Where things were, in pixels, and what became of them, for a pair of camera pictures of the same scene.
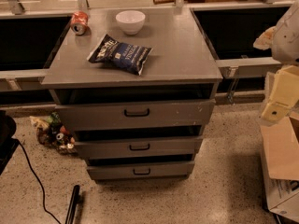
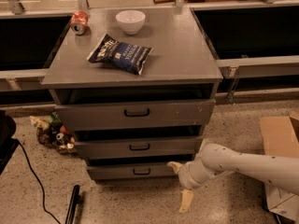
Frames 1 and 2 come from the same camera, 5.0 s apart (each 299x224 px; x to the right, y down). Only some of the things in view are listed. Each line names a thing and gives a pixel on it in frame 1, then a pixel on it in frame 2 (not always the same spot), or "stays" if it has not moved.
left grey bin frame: (27, 42) stays
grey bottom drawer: (136, 171) stays
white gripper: (287, 39) to (186, 175)
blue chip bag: (120, 55) stays
